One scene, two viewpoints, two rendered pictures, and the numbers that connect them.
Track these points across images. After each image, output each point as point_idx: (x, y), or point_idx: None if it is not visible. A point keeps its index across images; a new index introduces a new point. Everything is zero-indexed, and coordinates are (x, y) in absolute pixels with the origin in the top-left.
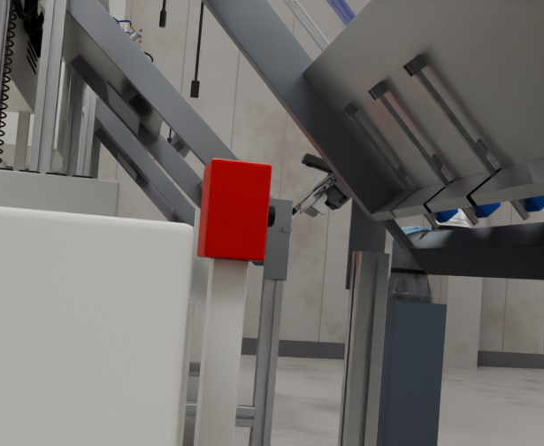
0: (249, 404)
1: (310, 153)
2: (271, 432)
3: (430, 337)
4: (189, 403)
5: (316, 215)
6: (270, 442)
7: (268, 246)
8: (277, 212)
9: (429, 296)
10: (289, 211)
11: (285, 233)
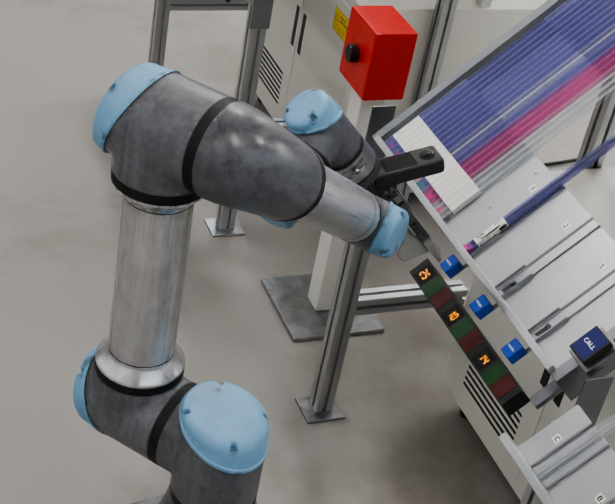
0: (360, 299)
1: (429, 149)
2: (330, 309)
3: None
4: (409, 285)
5: (399, 257)
6: (328, 317)
7: (382, 151)
8: (384, 119)
9: (160, 499)
10: (372, 117)
11: (370, 138)
